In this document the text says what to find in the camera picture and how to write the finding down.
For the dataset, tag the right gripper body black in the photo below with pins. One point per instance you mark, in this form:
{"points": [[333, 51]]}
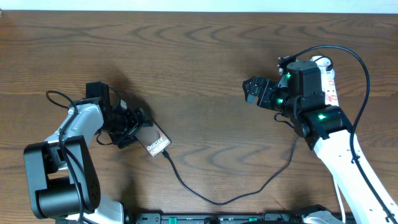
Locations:
{"points": [[272, 97]]}

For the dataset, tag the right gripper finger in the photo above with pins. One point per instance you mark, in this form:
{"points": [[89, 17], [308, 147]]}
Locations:
{"points": [[249, 86], [249, 98]]}

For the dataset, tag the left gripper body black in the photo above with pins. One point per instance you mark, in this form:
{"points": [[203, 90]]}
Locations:
{"points": [[124, 127]]}

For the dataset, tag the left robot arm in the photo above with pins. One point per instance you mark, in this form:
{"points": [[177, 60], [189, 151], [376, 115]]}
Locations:
{"points": [[62, 181]]}

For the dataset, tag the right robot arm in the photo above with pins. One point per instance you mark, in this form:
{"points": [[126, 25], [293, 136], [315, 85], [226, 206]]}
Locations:
{"points": [[306, 94]]}

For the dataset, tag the white USB charger adapter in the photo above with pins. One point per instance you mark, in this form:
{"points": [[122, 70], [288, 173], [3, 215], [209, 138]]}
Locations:
{"points": [[325, 64]]}

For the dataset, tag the white power strip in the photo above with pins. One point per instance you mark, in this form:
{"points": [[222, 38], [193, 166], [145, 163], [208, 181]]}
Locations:
{"points": [[329, 88]]}

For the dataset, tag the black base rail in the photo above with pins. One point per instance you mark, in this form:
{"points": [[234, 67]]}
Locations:
{"points": [[156, 218]]}

